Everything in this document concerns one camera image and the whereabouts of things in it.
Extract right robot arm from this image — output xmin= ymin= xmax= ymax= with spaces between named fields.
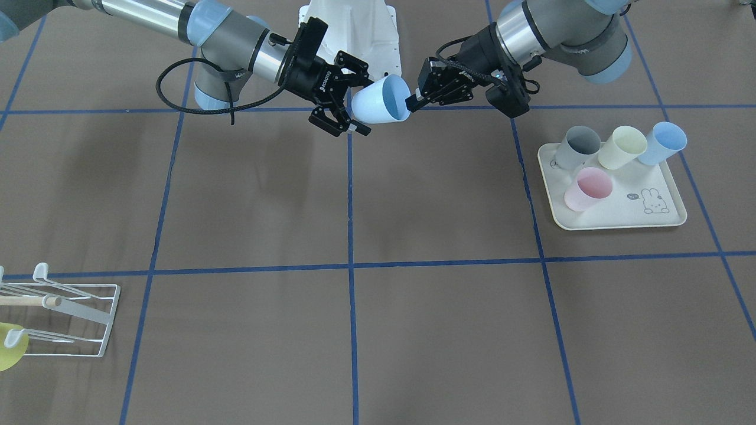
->
xmin=2 ymin=1 xmax=371 ymax=136

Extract pink plastic cup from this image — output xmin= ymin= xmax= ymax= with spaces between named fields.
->
xmin=564 ymin=167 xmax=613 ymax=212

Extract white wire cup rack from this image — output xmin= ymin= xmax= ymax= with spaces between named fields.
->
xmin=1 ymin=263 xmax=122 ymax=358

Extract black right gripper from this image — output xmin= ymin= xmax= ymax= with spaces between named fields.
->
xmin=282 ymin=17 xmax=374 ymax=136

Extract grey plastic cup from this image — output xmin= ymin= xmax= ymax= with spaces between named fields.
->
xmin=554 ymin=126 xmax=601 ymax=171

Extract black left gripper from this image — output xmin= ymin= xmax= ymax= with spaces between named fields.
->
xmin=405 ymin=24 xmax=531 ymax=119

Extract yellow-green plastic cup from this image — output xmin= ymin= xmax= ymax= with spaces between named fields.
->
xmin=1 ymin=322 xmax=29 ymax=371

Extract cream plastic tray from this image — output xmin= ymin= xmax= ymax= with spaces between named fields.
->
xmin=537 ymin=143 xmax=687 ymax=231

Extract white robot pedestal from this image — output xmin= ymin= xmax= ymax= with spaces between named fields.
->
xmin=299 ymin=1 xmax=402 ymax=81

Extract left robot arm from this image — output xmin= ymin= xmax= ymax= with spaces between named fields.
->
xmin=405 ymin=1 xmax=633 ymax=119

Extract pale yellow plastic cup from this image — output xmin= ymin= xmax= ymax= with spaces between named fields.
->
xmin=598 ymin=126 xmax=648 ymax=170

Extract light blue plastic cup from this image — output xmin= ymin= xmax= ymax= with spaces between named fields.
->
xmin=352 ymin=74 xmax=410 ymax=124

